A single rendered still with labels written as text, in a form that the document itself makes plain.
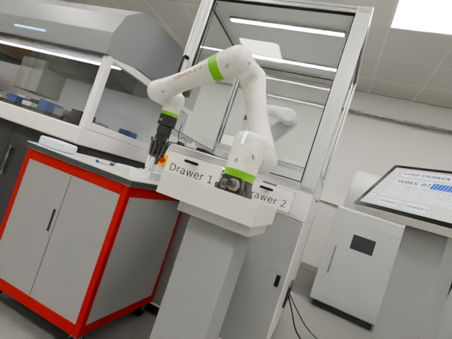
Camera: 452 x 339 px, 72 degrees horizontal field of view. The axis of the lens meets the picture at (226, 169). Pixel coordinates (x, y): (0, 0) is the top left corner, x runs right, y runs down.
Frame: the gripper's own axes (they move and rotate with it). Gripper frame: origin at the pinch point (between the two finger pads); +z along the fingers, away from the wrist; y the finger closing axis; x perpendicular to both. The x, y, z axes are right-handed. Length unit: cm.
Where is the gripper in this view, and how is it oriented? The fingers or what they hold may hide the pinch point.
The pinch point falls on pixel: (153, 163)
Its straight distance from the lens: 165.1
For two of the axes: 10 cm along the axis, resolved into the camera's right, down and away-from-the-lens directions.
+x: 4.6, 1.9, 8.7
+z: -3.2, 9.5, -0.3
